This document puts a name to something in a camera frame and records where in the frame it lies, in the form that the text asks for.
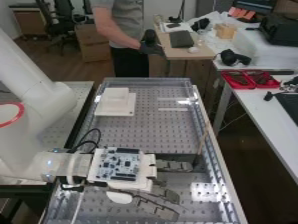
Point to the small wooden box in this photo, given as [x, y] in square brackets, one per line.
[225, 31]

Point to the wooden cabinet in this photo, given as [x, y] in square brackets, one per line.
[28, 20]

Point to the clear box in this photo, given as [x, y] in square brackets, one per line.
[146, 80]

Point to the black headphones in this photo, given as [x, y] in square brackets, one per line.
[233, 57]

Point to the thin stick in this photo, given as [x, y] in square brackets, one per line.
[202, 143]

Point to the black bag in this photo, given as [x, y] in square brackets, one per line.
[279, 28]

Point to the black keyboard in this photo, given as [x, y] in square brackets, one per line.
[290, 106]

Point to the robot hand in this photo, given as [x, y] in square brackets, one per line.
[120, 166]

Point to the small white box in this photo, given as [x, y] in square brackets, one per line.
[116, 101]

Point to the white desk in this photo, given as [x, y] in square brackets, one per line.
[270, 55]
[261, 120]

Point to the black office chair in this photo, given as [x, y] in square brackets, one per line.
[60, 20]

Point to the person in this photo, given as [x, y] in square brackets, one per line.
[126, 23]

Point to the small black item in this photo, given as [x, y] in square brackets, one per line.
[269, 96]

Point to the white computer mouse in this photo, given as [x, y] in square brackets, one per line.
[193, 50]

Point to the red tray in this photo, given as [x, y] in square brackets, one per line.
[238, 80]
[265, 78]

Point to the wooden desk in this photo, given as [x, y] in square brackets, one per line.
[186, 63]

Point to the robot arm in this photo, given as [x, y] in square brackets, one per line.
[31, 83]

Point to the cardboard box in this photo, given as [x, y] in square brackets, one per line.
[93, 43]

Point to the black flat pad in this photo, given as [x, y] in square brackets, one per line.
[181, 39]

